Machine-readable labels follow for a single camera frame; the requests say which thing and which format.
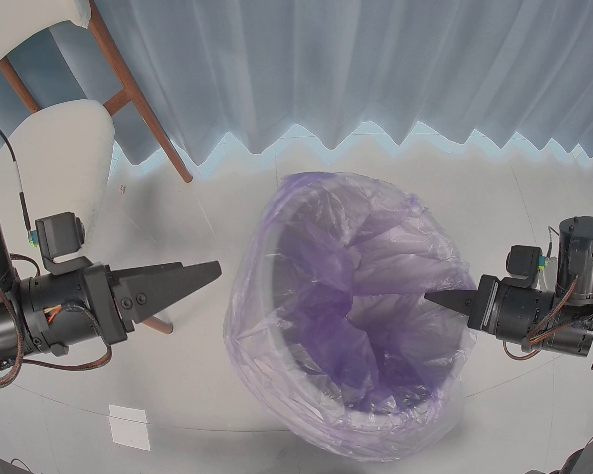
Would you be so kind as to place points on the white trash bin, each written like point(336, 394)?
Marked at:
point(257, 334)

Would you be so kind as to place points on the pale blue curtain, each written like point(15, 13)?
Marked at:
point(326, 57)

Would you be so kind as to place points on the white cushioned wooden chair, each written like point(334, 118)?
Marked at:
point(64, 136)

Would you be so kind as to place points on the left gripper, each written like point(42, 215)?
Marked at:
point(59, 309)

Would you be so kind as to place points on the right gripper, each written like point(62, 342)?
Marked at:
point(519, 314)

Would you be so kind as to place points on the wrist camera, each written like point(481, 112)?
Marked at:
point(524, 259)
point(54, 237)

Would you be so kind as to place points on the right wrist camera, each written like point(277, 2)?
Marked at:
point(524, 259)

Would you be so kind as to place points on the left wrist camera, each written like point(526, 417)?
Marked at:
point(54, 237)

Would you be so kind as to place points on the purple plastic bag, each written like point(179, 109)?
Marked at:
point(375, 274)

